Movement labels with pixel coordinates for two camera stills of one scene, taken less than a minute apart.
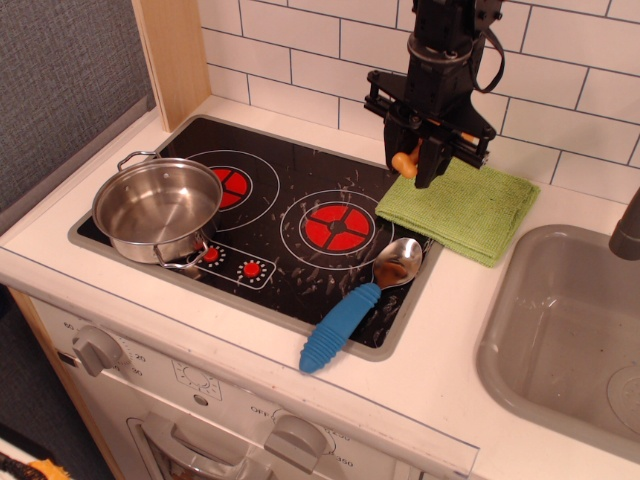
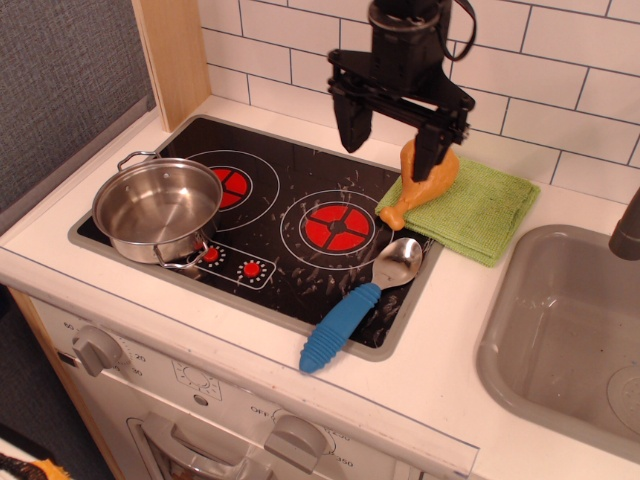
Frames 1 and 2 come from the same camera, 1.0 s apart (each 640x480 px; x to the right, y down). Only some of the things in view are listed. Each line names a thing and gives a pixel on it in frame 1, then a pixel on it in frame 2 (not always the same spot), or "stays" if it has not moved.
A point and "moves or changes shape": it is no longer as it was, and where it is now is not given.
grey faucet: x=624 y=240 stays
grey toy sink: x=559 y=335 stays
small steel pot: x=158 y=210 stays
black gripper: x=434 y=98 → x=406 y=69
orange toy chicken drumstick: x=406 y=164 moves or changes shape
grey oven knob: x=296 y=442 stays
